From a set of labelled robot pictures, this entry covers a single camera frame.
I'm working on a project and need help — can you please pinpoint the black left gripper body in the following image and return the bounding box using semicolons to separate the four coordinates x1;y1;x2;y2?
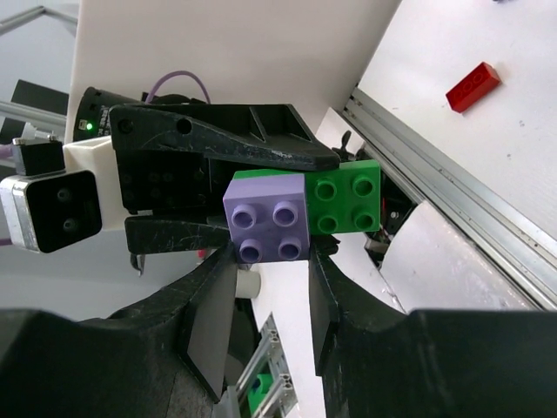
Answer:
74;87;226;214

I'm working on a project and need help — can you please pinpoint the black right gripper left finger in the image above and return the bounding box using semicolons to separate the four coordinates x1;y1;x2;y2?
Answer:
1;245;237;417

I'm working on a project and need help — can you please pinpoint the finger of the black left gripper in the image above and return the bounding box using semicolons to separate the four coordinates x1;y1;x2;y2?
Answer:
124;215;230;253
109;104;340;171

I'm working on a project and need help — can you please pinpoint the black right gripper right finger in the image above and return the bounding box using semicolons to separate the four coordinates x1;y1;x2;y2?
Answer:
309;243;556;417

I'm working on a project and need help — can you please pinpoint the lavender square lego brick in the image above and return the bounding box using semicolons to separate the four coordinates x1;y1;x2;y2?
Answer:
223;173;310;265

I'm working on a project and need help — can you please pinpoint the green square lego plate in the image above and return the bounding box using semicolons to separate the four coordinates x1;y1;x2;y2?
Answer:
233;160;381;237

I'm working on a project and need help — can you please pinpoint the green lego brick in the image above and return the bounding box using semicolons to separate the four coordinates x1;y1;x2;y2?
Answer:
247;374;273;414

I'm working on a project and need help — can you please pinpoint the red lego brick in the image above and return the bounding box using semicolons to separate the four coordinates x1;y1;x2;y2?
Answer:
446;62;501;113

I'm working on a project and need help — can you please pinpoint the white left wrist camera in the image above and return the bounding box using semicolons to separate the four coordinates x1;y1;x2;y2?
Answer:
1;136;127;253

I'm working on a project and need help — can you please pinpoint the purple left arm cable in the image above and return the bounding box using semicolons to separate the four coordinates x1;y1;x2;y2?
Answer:
145;71;211;105

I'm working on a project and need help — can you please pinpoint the aluminium table edge rail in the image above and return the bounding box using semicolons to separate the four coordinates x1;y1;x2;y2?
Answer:
341;88;556;310

